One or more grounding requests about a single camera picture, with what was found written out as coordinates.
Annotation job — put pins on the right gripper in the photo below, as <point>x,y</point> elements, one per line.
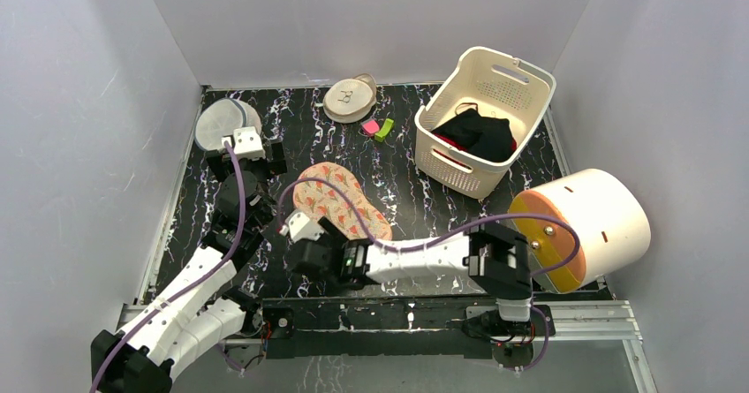
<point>328,233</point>

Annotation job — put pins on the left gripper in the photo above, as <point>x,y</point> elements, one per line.
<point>272,168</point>

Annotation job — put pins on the floral mesh laundry bag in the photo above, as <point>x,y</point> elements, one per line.
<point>318,200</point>

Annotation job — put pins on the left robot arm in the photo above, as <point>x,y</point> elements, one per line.
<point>190,317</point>

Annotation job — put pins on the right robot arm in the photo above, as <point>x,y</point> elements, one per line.
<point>493,256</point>

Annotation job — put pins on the white mesh round laundry bag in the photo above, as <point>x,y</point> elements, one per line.
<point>221,119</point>

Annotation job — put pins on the cream plastic laundry basket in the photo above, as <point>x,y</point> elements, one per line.
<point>497,85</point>

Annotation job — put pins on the round beige zip pouch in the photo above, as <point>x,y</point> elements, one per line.
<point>350,100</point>

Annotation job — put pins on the pink block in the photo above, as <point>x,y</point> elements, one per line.
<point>370,127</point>

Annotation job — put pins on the green block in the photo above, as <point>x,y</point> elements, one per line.
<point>384,130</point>

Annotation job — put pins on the black clothing in basket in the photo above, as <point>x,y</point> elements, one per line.
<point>487,138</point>

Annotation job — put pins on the white drum with orange lid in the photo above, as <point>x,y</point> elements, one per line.
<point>612,226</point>

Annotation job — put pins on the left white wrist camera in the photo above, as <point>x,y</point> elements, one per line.
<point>246,143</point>

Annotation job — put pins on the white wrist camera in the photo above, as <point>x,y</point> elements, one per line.
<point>246,143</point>
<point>298,226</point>

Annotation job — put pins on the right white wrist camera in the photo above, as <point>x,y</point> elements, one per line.
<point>298,226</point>

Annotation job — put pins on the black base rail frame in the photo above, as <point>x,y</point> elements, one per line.
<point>422,326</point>

